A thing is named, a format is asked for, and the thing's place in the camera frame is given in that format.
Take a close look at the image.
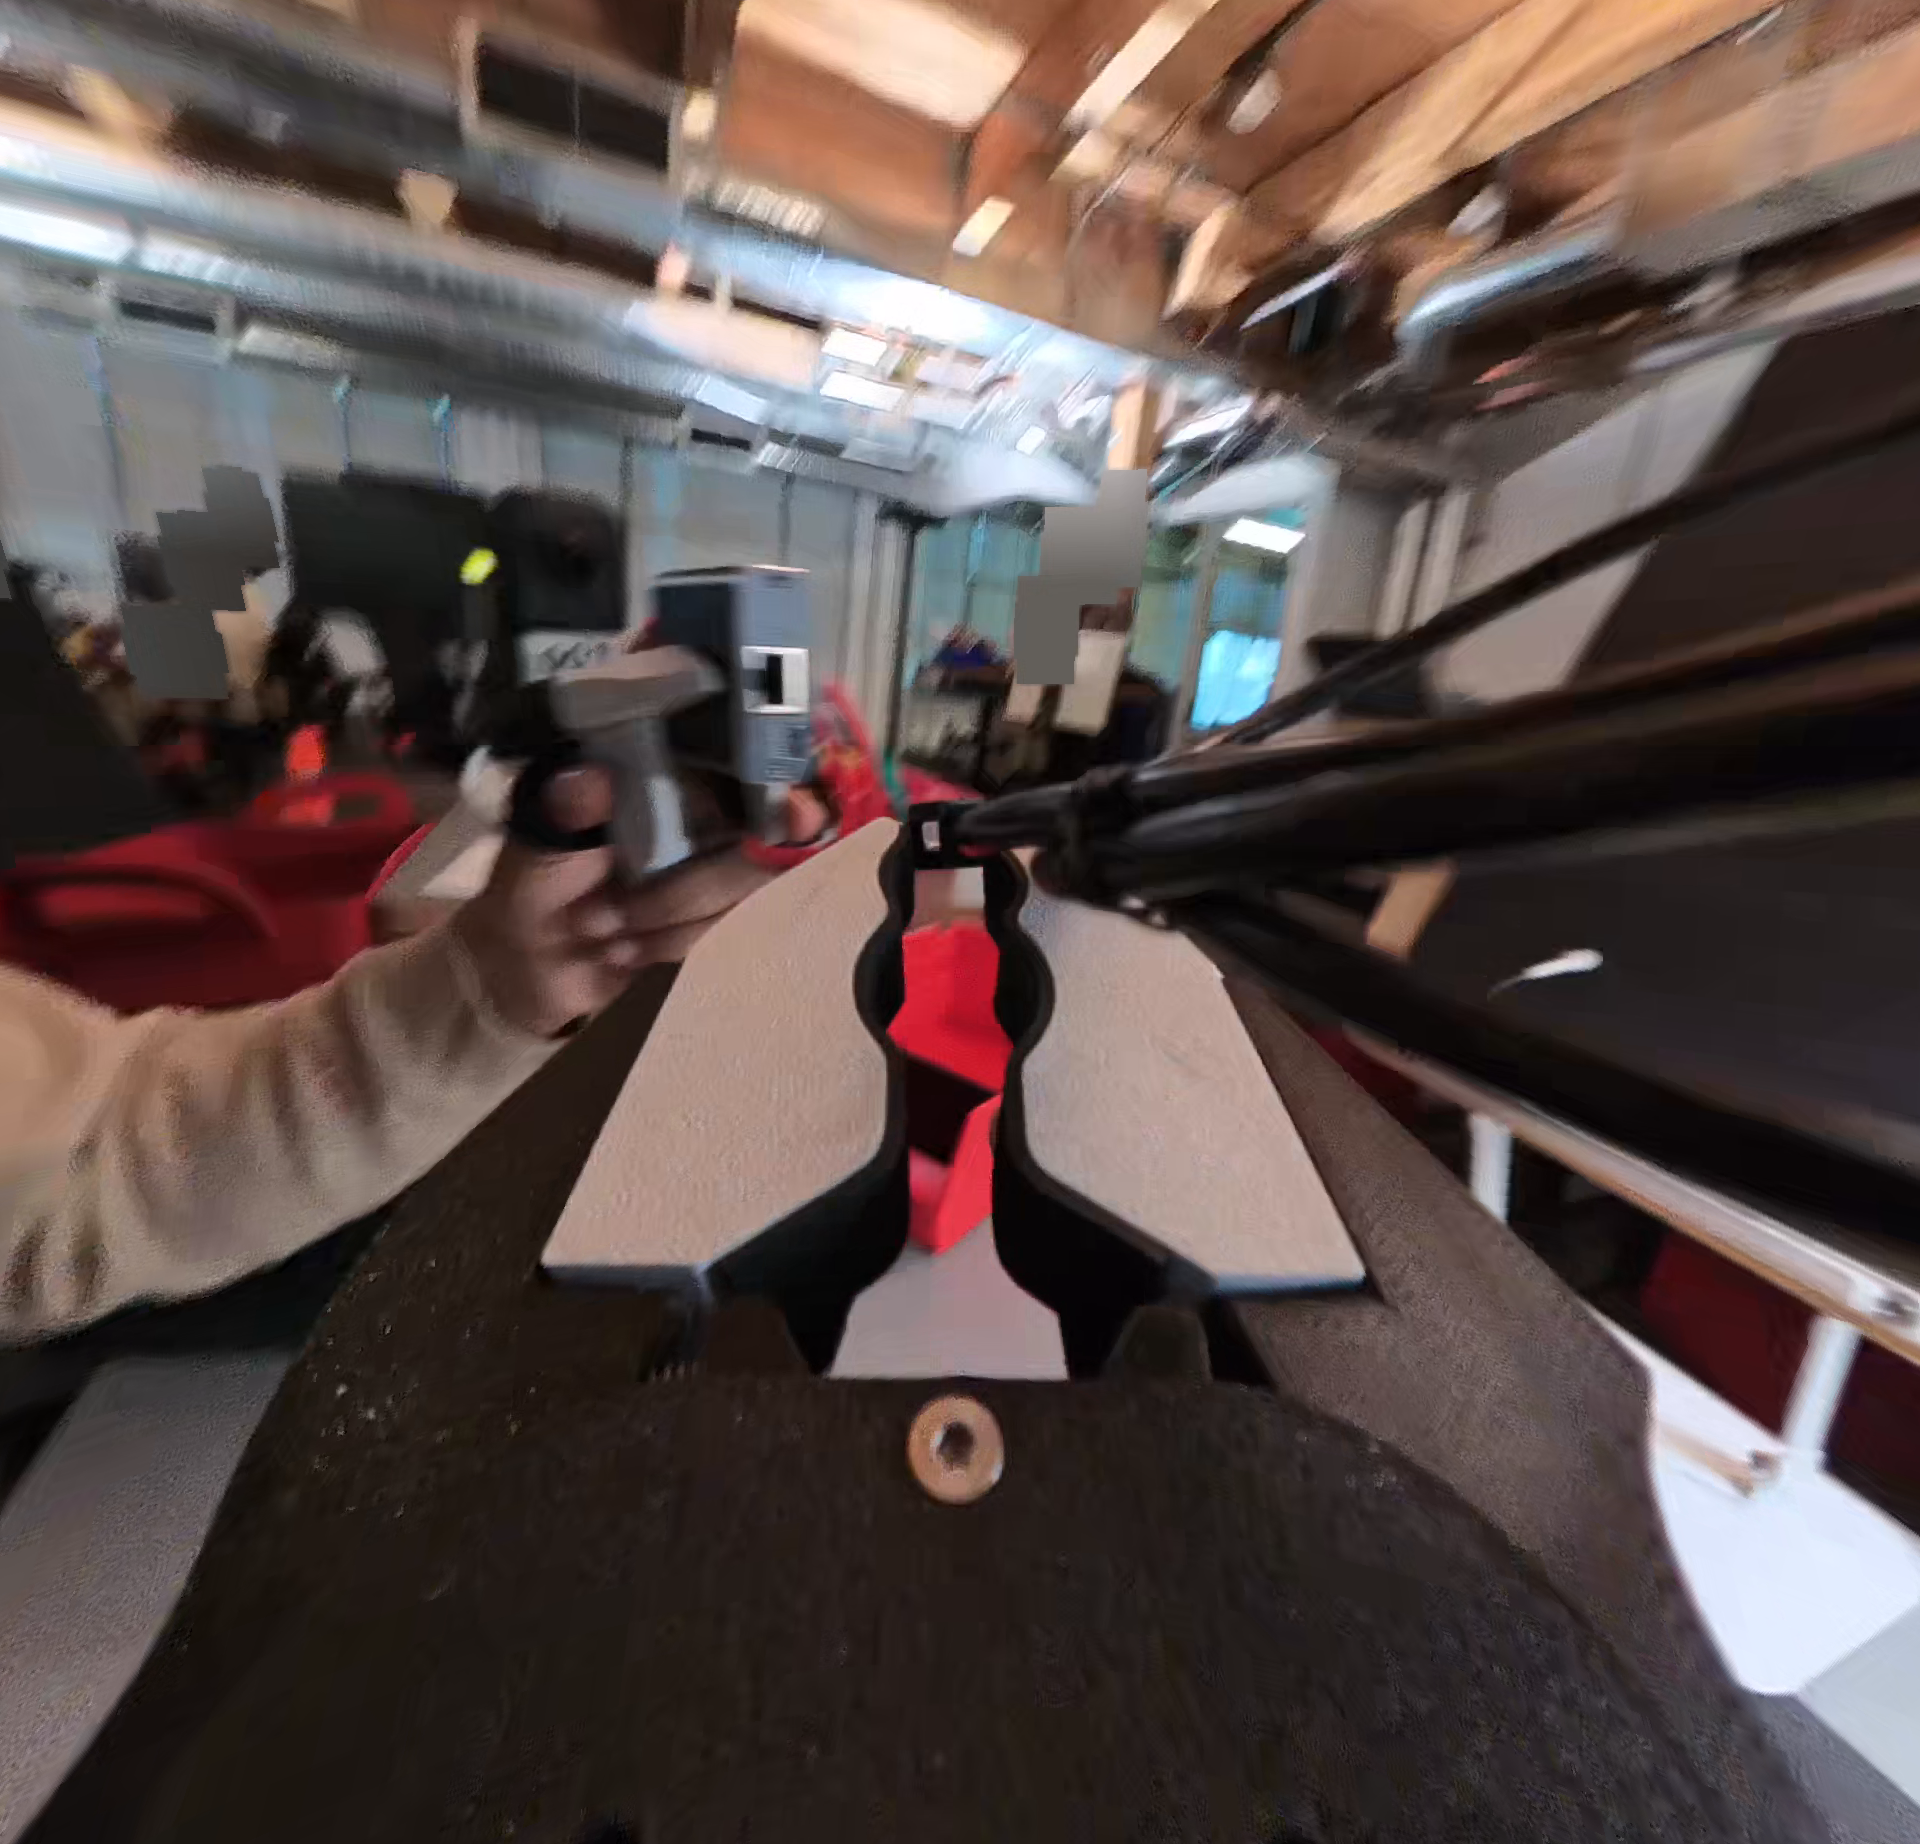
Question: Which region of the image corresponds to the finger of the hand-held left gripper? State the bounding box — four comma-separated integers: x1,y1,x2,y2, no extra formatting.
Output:
548,645,740,747

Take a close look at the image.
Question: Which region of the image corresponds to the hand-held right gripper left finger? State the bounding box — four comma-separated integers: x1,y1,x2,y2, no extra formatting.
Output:
540,818,912,1298

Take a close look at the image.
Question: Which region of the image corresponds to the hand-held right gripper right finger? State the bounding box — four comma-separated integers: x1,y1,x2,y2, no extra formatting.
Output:
982,847,1371,1304

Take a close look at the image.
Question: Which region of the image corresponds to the red plastic bin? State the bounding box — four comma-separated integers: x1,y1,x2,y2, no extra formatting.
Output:
883,919,1026,1256

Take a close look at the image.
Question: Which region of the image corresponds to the black ethernet cable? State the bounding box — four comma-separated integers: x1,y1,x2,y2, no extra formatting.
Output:
905,417,1920,965

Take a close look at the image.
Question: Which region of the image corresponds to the person's left forearm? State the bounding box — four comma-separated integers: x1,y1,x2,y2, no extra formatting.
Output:
0,881,561,1347

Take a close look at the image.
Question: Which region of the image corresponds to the person's left hand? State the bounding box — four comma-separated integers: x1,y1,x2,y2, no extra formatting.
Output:
446,757,843,1040

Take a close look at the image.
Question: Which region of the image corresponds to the window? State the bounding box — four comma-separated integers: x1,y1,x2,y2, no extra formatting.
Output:
1189,627,1288,732

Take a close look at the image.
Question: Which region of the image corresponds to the red tote bag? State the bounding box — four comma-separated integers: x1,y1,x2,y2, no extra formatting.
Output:
0,768,440,1016

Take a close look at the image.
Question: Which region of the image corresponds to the black wood-edged board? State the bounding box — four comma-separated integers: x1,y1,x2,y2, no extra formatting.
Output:
1302,311,1920,1371

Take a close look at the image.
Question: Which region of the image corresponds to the white board stand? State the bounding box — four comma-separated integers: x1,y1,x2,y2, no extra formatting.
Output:
1466,1106,1920,1701

